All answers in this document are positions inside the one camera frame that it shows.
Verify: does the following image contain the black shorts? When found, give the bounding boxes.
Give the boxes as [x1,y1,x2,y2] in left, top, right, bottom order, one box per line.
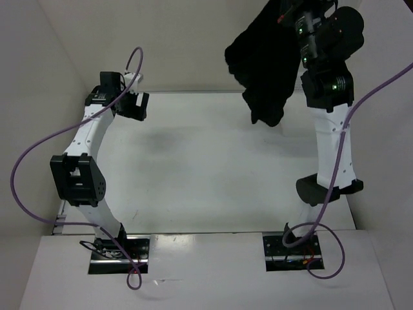
[225,0,301,127]

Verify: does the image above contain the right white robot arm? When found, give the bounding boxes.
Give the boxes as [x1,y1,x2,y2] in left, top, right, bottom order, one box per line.
[278,1,365,254]

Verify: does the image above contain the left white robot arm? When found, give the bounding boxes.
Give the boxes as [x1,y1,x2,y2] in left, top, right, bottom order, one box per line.
[50,72,149,259]

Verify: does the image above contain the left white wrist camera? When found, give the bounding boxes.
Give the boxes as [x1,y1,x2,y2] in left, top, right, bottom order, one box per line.
[123,72,143,94]

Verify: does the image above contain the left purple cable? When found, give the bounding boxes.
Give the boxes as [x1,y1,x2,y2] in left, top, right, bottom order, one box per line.
[10,46,145,289]

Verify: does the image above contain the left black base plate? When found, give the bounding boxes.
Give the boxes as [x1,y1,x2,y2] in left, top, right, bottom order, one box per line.
[83,236,150,275]

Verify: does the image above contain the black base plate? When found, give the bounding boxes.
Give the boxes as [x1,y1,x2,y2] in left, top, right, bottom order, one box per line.
[83,236,150,275]
[263,233,324,272]

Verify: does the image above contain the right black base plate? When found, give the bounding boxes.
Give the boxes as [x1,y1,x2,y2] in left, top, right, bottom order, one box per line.
[263,233,324,272]

